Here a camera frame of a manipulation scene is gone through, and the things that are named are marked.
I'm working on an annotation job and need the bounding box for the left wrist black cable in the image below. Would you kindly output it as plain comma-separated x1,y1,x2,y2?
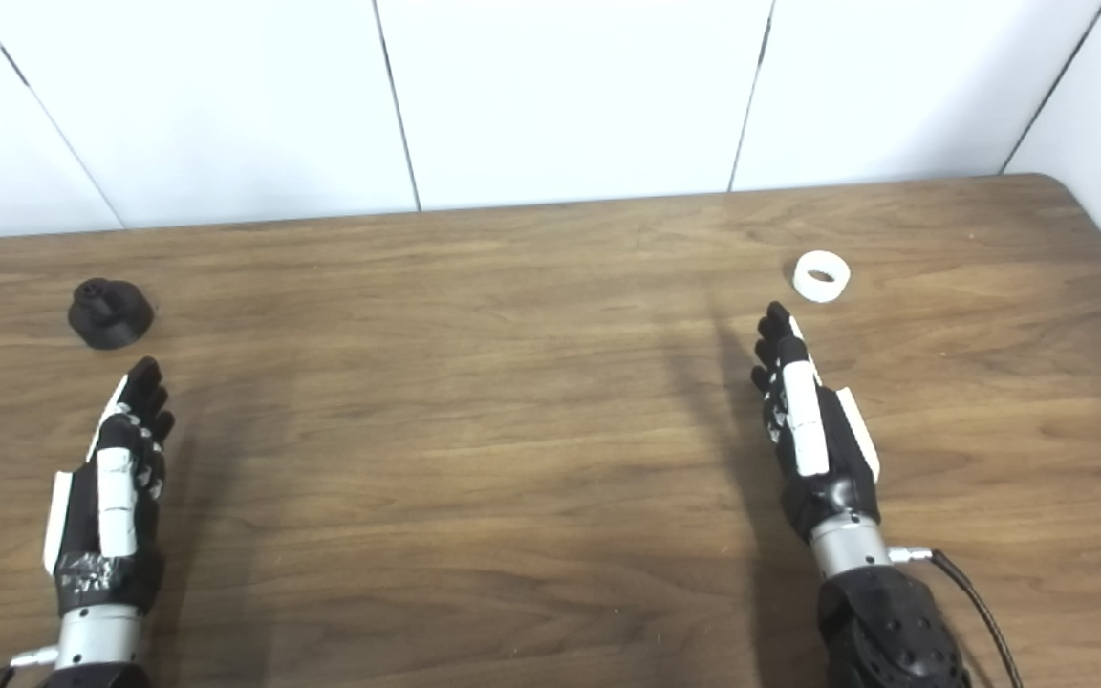
0,647,61,688

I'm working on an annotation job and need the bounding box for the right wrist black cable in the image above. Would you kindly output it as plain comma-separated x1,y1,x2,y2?
888,546,1025,688

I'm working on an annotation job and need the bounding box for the round black plastic part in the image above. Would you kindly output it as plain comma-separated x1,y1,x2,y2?
68,278,155,351

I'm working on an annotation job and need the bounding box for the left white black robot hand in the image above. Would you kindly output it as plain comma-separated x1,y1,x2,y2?
42,356,176,668

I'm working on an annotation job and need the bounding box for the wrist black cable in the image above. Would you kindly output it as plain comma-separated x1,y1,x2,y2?
888,546,1025,688
0,647,61,688

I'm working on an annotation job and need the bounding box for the white plastic ring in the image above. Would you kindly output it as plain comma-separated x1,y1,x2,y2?
792,250,851,304

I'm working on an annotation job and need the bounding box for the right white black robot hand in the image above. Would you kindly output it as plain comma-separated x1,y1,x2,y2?
751,302,891,580

